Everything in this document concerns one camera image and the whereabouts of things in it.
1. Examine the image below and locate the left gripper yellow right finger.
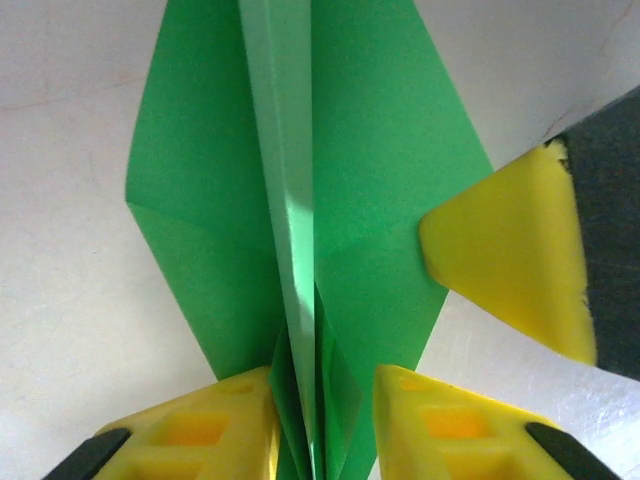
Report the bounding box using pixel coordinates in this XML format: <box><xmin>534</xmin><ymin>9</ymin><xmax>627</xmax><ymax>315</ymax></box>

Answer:
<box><xmin>373</xmin><ymin>363</ymin><xmax>624</xmax><ymax>480</ymax></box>

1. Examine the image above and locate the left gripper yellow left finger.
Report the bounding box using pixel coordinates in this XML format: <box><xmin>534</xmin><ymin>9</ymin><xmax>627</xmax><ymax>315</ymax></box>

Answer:
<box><xmin>42</xmin><ymin>364</ymin><xmax>282</xmax><ymax>480</ymax></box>

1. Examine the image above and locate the green paper sheet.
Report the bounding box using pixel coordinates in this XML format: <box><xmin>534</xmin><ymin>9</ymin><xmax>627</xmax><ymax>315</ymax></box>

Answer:
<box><xmin>124</xmin><ymin>0</ymin><xmax>496</xmax><ymax>480</ymax></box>

